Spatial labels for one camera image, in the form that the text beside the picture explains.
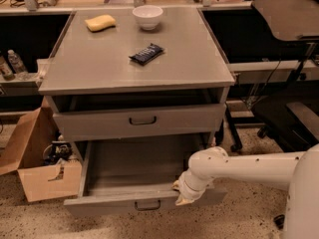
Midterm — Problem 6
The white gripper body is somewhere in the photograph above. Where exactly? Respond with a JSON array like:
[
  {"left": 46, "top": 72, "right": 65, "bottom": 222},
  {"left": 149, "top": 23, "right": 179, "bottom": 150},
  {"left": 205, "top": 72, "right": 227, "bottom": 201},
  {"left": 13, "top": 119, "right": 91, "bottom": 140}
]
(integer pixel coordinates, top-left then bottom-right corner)
[{"left": 178, "top": 169, "right": 209, "bottom": 203}]

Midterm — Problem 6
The grey drawer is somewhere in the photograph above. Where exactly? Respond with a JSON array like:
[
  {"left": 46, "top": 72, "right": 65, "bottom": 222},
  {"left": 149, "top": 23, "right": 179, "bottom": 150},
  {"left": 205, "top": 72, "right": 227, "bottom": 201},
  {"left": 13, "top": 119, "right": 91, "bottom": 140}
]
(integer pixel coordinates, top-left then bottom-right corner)
[
  {"left": 63, "top": 133, "right": 229, "bottom": 218},
  {"left": 54, "top": 104, "right": 225, "bottom": 141}
]

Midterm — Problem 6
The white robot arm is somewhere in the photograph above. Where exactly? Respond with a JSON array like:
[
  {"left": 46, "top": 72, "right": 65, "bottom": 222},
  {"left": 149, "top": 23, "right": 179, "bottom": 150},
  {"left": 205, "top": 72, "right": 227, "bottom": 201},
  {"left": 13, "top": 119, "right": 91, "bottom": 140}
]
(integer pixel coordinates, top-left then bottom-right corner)
[{"left": 172, "top": 144, "right": 319, "bottom": 239}]

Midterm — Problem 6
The grey top drawer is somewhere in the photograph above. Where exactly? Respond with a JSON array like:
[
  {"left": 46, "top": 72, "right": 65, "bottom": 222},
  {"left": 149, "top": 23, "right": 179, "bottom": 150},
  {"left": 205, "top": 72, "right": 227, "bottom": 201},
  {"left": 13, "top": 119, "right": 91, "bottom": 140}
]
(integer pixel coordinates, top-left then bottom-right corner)
[{"left": 54, "top": 104, "right": 225, "bottom": 141}]

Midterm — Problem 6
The grey drawer cabinet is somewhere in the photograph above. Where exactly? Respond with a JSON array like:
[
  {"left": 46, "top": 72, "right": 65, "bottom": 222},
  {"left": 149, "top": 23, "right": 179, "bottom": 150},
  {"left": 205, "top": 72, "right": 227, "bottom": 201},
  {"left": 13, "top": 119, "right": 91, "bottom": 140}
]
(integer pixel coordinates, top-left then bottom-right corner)
[{"left": 38, "top": 6, "right": 236, "bottom": 151}]

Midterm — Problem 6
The open cardboard box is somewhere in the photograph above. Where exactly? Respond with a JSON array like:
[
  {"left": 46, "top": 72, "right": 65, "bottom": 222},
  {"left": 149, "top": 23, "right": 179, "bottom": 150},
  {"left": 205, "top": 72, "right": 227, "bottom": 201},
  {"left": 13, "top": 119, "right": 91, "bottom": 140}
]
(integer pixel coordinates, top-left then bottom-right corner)
[{"left": 0, "top": 101, "right": 82, "bottom": 202}]

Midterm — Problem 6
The black gadget in box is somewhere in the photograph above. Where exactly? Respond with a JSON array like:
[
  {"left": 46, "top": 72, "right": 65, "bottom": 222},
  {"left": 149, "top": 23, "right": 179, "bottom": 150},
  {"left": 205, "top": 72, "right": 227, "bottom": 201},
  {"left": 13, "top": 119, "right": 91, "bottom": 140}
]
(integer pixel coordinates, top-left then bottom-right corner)
[{"left": 43, "top": 141, "right": 72, "bottom": 165}]

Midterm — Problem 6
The black office chair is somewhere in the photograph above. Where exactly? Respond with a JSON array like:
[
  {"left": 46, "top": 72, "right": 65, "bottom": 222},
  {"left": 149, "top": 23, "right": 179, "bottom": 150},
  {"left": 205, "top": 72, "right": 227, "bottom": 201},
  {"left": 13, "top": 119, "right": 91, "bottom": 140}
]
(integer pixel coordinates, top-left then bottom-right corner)
[{"left": 224, "top": 0, "right": 319, "bottom": 231}]

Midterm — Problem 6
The dark blue snack packet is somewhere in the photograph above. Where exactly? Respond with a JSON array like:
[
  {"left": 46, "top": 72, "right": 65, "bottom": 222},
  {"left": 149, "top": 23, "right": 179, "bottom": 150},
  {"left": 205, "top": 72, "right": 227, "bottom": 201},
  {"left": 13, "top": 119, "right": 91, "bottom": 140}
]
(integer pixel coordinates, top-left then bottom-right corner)
[{"left": 130, "top": 43, "right": 164, "bottom": 66}]

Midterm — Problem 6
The white bowl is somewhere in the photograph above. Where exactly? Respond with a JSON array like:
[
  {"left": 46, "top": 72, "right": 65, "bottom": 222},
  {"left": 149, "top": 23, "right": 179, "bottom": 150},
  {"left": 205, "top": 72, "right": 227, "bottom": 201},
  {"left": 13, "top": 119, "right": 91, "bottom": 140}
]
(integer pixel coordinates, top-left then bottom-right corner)
[{"left": 133, "top": 5, "right": 163, "bottom": 30}]

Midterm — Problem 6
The yellow sponge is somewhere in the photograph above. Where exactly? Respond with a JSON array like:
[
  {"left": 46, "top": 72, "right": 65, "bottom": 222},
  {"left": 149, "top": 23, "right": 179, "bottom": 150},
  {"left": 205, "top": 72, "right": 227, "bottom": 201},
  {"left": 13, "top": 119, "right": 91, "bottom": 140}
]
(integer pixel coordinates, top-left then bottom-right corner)
[{"left": 85, "top": 15, "right": 116, "bottom": 32}]

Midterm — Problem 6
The clear plastic water bottle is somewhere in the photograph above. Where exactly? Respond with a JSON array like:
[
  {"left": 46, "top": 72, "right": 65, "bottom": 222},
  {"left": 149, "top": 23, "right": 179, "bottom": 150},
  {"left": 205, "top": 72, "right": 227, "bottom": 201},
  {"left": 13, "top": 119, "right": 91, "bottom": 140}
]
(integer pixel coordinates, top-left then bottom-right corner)
[{"left": 8, "top": 50, "right": 29, "bottom": 81}]

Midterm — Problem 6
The brown labelled bottle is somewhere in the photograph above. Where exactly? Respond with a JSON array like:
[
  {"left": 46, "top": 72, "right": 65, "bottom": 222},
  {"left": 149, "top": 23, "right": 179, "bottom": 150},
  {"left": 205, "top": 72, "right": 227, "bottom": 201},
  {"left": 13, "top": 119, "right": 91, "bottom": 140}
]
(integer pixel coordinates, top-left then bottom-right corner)
[{"left": 0, "top": 52, "right": 15, "bottom": 81}]

